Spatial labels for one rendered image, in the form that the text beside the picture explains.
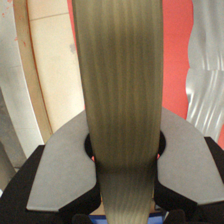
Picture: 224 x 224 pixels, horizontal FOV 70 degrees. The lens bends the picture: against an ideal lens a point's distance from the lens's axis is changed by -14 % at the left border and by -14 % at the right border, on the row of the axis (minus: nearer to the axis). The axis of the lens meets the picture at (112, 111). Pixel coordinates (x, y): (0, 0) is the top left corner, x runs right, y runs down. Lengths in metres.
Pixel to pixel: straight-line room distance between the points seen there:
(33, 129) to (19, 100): 0.04
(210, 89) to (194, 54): 0.05
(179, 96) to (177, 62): 0.04
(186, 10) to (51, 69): 0.17
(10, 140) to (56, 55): 1.60
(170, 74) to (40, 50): 0.16
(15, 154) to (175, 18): 1.81
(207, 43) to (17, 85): 0.22
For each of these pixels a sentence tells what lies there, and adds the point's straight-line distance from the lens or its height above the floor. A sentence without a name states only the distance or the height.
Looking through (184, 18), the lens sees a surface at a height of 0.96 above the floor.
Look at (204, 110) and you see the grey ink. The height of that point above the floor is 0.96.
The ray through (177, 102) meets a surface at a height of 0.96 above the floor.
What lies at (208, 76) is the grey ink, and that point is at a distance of 0.24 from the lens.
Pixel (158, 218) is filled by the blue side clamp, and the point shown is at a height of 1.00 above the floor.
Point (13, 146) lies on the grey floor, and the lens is 1.82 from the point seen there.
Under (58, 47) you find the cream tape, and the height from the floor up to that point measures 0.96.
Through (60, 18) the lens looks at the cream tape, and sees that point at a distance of 0.22.
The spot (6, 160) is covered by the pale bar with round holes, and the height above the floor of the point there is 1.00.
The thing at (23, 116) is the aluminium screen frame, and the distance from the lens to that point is 0.23.
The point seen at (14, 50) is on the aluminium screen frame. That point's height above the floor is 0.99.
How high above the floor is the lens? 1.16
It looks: 61 degrees down
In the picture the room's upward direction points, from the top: 178 degrees counter-clockwise
